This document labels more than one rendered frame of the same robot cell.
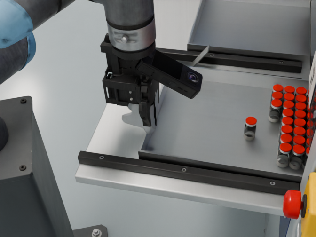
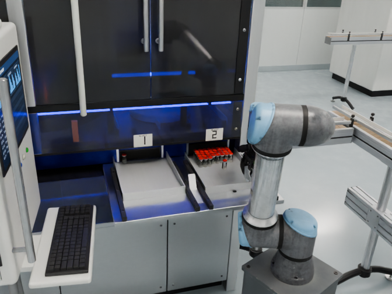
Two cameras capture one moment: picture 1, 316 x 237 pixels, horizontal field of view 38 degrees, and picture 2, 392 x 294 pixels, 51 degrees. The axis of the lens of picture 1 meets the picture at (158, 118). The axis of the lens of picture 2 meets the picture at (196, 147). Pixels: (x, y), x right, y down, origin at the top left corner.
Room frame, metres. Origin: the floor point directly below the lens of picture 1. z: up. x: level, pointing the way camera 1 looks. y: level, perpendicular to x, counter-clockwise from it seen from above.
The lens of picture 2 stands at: (1.67, 1.17, 1.79)
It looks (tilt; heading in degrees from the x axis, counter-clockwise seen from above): 25 degrees down; 236
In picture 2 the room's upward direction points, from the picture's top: 3 degrees clockwise
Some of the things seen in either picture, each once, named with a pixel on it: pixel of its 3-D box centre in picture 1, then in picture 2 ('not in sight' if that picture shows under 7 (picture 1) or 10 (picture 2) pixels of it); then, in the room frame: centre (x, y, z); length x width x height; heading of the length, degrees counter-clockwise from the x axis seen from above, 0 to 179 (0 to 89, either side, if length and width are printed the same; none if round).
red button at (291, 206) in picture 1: (296, 204); not in sight; (0.37, -0.19, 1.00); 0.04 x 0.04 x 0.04; 74
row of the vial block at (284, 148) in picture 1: (286, 124); (214, 158); (0.61, -0.24, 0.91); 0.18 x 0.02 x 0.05; 164
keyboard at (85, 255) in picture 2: not in sight; (72, 235); (1.35, -0.12, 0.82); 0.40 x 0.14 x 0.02; 68
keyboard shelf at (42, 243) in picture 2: not in sight; (55, 242); (1.41, -0.14, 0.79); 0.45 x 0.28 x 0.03; 68
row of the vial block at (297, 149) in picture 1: (298, 126); (213, 156); (0.61, -0.27, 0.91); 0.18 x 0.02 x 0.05; 163
